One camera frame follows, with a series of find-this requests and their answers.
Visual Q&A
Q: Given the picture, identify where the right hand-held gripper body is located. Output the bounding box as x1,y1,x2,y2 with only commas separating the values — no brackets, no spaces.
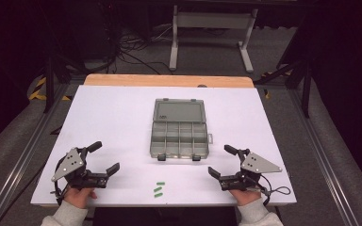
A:
219,152,284,192

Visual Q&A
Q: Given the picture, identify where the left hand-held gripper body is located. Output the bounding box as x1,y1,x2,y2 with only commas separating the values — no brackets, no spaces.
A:
50,147,110,190

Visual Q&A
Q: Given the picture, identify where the clear grey compartment box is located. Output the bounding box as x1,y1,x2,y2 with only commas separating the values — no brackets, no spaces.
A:
149,98,214,162

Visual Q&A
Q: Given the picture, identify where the person's right hand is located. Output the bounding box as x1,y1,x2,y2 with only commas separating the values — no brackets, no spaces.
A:
228,187,262,207

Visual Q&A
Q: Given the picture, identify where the person's left hand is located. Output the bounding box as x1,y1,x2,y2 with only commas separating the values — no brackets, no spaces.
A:
63,186,98,210

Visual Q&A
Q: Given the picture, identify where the white table board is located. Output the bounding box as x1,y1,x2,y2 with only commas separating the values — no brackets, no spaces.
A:
30,84,298,208

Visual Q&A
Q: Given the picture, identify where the person's dark clothing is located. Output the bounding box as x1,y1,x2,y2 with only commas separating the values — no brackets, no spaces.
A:
91,206,239,226

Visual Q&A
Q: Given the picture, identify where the black metal stand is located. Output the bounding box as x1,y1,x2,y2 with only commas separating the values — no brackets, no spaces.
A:
41,53,88,115
253,57,313,120

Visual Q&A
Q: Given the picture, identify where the yellow and black floor tape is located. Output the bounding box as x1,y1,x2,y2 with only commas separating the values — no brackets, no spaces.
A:
27,76,73,103

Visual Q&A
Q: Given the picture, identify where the wooden table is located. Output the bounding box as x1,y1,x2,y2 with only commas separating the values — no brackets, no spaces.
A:
83,73,255,89

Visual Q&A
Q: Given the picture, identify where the white metal stand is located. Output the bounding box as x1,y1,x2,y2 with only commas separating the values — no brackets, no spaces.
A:
168,4,259,74

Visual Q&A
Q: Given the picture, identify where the right hand-held gripper cable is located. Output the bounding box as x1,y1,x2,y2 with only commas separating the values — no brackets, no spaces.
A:
258,173,292,207

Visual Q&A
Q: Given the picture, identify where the hand-held gripper cable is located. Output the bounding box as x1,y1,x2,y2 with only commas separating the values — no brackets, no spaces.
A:
258,173,292,207
53,183,70,207

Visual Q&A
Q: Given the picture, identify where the left hand-held gripper cable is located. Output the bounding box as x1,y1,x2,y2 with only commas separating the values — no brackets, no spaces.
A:
53,183,70,207

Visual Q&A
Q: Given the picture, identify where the aluminium rail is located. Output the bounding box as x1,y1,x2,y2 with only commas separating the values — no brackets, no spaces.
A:
0,84,74,226
288,89,362,226

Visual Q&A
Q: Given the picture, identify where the bundle of black floor cables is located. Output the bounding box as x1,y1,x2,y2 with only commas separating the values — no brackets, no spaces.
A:
105,26,174,75

